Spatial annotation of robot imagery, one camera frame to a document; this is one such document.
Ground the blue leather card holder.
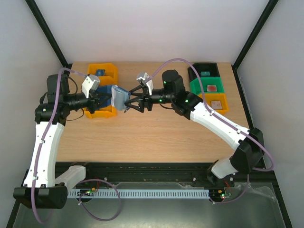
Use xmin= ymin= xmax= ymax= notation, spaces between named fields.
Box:
xmin=96 ymin=85 xmax=131 ymax=111

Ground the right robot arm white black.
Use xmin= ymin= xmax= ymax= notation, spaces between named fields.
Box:
xmin=124 ymin=70 xmax=264 ymax=186

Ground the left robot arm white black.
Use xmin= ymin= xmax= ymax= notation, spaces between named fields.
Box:
xmin=13 ymin=75 xmax=111 ymax=209

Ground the blue card in yellow bin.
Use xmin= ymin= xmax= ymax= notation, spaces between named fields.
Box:
xmin=95 ymin=69 xmax=105 ymax=76

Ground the teal card in black bin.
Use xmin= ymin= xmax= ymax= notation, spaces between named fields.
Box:
xmin=200 ymin=71 xmax=210 ymax=77

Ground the red card in green bin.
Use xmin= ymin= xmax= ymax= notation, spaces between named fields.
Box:
xmin=207 ymin=85 xmax=217 ymax=92

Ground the pale card in yellow bin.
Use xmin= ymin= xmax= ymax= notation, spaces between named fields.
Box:
xmin=211 ymin=101 xmax=222 ymax=110

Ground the yellow bin near left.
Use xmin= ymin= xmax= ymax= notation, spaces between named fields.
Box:
xmin=84 ymin=105 xmax=117 ymax=119

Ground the yellow bin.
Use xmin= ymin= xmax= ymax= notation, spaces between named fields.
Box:
xmin=205 ymin=93 xmax=229 ymax=115
xmin=98 ymin=76 xmax=118 ymax=86
xmin=87 ymin=63 xmax=118 ymax=79
xmin=84 ymin=105 xmax=117 ymax=119

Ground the yellow bin middle left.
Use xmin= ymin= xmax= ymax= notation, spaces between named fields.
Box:
xmin=98 ymin=76 xmax=118 ymax=86

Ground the yellow bin far left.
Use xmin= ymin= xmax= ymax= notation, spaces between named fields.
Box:
xmin=87 ymin=63 xmax=118 ymax=79

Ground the green bin right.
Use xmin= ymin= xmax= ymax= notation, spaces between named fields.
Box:
xmin=190 ymin=77 xmax=224 ymax=95

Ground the yellow bin right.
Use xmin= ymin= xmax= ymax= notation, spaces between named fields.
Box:
xmin=205 ymin=93 xmax=229 ymax=115

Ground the black bin right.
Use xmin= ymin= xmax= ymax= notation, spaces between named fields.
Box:
xmin=187 ymin=63 xmax=220 ymax=82

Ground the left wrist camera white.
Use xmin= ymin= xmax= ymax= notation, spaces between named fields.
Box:
xmin=81 ymin=74 xmax=100 ymax=98

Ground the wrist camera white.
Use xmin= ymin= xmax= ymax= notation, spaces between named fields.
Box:
xmin=81 ymin=74 xmax=100 ymax=98
xmin=136 ymin=72 xmax=153 ymax=95

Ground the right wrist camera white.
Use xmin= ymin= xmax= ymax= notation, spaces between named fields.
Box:
xmin=136 ymin=72 xmax=153 ymax=95

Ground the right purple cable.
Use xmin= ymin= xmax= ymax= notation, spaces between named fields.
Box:
xmin=147 ymin=57 xmax=275 ymax=205

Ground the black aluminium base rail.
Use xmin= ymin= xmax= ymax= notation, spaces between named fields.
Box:
xmin=57 ymin=162 xmax=276 ymax=188

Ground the slotted grey cable duct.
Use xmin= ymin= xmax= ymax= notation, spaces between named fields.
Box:
xmin=67 ymin=189 xmax=210 ymax=199

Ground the left black frame post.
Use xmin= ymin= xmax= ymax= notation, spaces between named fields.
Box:
xmin=25 ymin=0 xmax=72 ymax=69

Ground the black frame post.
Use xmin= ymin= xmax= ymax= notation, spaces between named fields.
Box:
xmin=232 ymin=0 xmax=280 ymax=69
xmin=25 ymin=0 xmax=72 ymax=69

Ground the right black frame post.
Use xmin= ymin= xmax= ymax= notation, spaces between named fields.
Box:
xmin=232 ymin=0 xmax=280 ymax=69

